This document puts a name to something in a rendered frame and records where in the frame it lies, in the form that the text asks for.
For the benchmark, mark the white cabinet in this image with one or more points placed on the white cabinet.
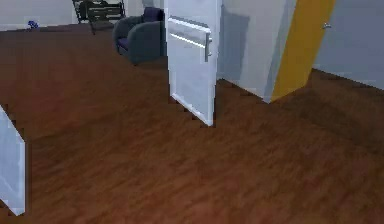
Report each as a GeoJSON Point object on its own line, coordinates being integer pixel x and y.
{"type": "Point", "coordinates": [11, 166]}

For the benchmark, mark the black slatted chair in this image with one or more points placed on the black slatted chair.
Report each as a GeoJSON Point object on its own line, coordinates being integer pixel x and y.
{"type": "Point", "coordinates": [100, 11]}

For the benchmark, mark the white room door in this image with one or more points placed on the white room door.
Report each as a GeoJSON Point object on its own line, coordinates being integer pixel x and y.
{"type": "Point", "coordinates": [190, 66]}

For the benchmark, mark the small blue object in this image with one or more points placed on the small blue object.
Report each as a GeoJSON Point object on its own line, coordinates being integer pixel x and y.
{"type": "Point", "coordinates": [32, 24]}

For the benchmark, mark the purple cushion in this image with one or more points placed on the purple cushion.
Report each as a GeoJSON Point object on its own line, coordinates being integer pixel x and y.
{"type": "Point", "coordinates": [153, 14]}

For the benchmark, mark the dark grey armchair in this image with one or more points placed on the dark grey armchair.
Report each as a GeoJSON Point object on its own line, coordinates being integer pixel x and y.
{"type": "Point", "coordinates": [143, 40]}

